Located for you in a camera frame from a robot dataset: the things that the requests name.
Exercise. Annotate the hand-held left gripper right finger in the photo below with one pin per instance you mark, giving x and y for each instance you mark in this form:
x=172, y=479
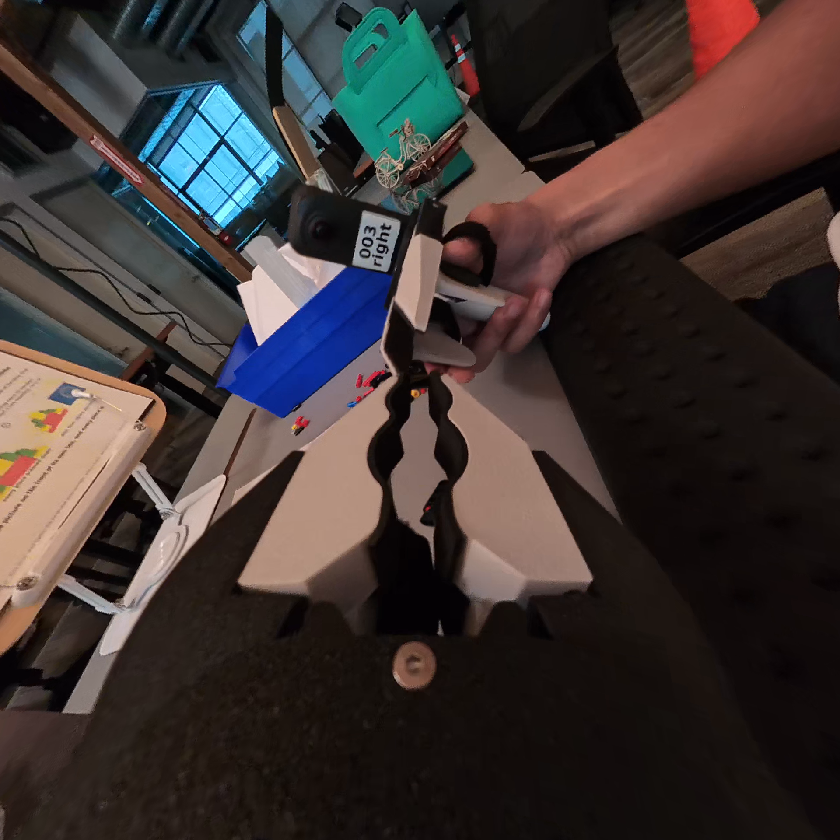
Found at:
x=525, y=525

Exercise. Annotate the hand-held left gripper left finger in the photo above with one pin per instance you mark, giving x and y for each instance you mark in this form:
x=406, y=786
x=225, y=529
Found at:
x=308, y=525

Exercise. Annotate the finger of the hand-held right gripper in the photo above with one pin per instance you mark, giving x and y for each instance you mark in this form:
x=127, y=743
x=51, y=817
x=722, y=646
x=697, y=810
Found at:
x=423, y=275

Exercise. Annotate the black angled lego beam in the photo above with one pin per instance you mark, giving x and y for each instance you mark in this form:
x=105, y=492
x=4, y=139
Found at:
x=415, y=387

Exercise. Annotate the pile of mixed lego pins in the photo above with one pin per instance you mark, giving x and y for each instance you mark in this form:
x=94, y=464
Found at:
x=374, y=380

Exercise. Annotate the person's right forearm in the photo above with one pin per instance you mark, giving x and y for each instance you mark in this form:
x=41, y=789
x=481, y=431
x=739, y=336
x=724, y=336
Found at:
x=689, y=157

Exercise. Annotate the small cluster of lego bushes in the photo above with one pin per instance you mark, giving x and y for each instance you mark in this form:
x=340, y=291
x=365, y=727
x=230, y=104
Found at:
x=300, y=425

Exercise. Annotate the person's right hand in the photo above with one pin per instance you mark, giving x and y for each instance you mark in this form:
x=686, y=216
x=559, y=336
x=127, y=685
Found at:
x=531, y=249

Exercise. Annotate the white paper bags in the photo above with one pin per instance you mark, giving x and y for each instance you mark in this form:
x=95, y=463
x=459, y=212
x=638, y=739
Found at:
x=275, y=289

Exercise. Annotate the beige board on stand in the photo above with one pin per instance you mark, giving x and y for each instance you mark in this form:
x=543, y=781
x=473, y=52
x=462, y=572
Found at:
x=295, y=144

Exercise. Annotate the miniature white bicycle model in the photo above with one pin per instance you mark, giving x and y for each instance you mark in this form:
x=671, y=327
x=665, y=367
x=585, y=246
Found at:
x=400, y=154

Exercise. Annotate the teal flat board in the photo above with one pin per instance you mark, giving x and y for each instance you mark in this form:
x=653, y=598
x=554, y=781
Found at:
x=459, y=170

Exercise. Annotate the white metal stand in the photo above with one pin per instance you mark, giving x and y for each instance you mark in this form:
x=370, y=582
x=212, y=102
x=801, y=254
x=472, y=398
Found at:
x=190, y=518

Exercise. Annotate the brown wooden case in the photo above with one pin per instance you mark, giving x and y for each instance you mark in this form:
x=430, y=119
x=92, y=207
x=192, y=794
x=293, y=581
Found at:
x=439, y=154

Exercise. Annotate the blue plastic bin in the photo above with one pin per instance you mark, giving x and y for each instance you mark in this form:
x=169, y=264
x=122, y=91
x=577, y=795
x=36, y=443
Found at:
x=308, y=348

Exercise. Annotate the large grid window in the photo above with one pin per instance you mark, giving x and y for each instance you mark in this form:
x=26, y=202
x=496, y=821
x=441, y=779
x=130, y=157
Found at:
x=216, y=157

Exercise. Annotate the green felt bag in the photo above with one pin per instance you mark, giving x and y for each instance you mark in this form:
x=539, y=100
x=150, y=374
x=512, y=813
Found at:
x=407, y=98

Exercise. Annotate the black perforated chair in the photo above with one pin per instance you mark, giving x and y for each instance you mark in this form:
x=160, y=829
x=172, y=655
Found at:
x=722, y=459

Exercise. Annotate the wooden support beam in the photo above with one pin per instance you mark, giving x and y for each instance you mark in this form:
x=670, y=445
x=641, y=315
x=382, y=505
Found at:
x=131, y=157

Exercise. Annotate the black office chair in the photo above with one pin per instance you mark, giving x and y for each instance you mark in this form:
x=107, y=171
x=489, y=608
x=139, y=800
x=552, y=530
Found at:
x=544, y=65

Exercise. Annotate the black metal pole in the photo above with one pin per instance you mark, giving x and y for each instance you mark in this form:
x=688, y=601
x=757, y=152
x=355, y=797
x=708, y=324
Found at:
x=98, y=302

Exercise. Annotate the wooden instruction board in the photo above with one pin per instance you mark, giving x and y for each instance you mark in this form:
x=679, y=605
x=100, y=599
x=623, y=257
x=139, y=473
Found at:
x=65, y=459

